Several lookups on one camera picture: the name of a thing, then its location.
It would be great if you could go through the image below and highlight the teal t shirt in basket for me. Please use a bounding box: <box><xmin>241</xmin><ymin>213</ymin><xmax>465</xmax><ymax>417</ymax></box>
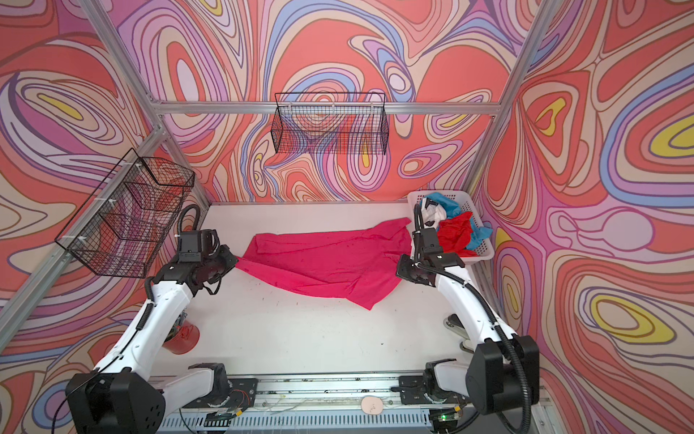
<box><xmin>419</xmin><ymin>191</ymin><xmax>493</xmax><ymax>256</ymax></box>

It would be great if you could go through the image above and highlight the grey stapler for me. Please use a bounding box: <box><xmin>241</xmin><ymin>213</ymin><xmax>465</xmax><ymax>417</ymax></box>
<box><xmin>444</xmin><ymin>314</ymin><xmax>475</xmax><ymax>354</ymax></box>

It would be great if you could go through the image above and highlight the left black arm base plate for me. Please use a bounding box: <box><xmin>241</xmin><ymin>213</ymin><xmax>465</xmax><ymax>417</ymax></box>
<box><xmin>184</xmin><ymin>378</ymin><xmax>258</xmax><ymax>410</ymax></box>

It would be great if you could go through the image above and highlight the pink round disc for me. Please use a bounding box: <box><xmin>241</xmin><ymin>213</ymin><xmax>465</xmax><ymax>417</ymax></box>
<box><xmin>361</xmin><ymin>396</ymin><xmax>385</xmax><ymax>416</ymax></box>

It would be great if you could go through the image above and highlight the white plastic laundry basket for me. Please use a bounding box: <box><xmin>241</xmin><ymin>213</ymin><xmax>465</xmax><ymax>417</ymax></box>
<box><xmin>408</xmin><ymin>190</ymin><xmax>494</xmax><ymax>263</ymax></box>

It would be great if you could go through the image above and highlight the magenta pink t shirt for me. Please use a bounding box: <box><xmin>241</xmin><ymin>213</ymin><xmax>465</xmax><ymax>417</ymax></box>
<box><xmin>237</xmin><ymin>218</ymin><xmax>411</xmax><ymax>310</ymax></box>

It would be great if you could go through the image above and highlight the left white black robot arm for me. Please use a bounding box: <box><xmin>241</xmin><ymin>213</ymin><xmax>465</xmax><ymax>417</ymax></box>
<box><xmin>64</xmin><ymin>226</ymin><xmax>238</xmax><ymax>433</ymax></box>

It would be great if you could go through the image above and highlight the red pencil cup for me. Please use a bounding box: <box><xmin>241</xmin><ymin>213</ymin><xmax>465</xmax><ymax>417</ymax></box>
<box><xmin>163</xmin><ymin>320</ymin><xmax>201</xmax><ymax>354</ymax></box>

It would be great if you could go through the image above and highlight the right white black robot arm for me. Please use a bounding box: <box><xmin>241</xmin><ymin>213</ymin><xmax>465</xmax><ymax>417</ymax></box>
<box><xmin>397</xmin><ymin>204</ymin><xmax>540</xmax><ymax>433</ymax></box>

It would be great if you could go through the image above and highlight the black wire basket left wall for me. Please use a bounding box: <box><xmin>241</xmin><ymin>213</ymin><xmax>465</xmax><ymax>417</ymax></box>
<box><xmin>54</xmin><ymin>149</ymin><xmax>195</xmax><ymax>278</ymax></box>

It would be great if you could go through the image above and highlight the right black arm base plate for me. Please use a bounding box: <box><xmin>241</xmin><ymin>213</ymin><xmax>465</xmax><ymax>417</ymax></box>
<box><xmin>390</xmin><ymin>374</ymin><xmax>468</xmax><ymax>405</ymax></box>

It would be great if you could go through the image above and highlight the black wire basket wall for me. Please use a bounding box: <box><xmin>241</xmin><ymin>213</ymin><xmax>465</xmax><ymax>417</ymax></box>
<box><xmin>270</xmin><ymin>92</ymin><xmax>390</xmax><ymax>156</ymax></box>
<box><xmin>54</xmin><ymin>149</ymin><xmax>195</xmax><ymax>278</ymax></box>

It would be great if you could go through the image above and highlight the white black t shirt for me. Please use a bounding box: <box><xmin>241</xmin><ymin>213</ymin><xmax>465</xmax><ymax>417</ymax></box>
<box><xmin>420</xmin><ymin>197</ymin><xmax>447</xmax><ymax>230</ymax></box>

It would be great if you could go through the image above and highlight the red t shirt in basket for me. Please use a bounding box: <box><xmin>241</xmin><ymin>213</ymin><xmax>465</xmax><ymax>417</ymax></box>
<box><xmin>437</xmin><ymin>212</ymin><xmax>476</xmax><ymax>258</ymax></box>

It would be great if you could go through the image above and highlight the black wire basket back wall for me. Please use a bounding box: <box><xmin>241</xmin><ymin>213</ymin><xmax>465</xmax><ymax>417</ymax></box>
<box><xmin>270</xmin><ymin>92</ymin><xmax>390</xmax><ymax>156</ymax></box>

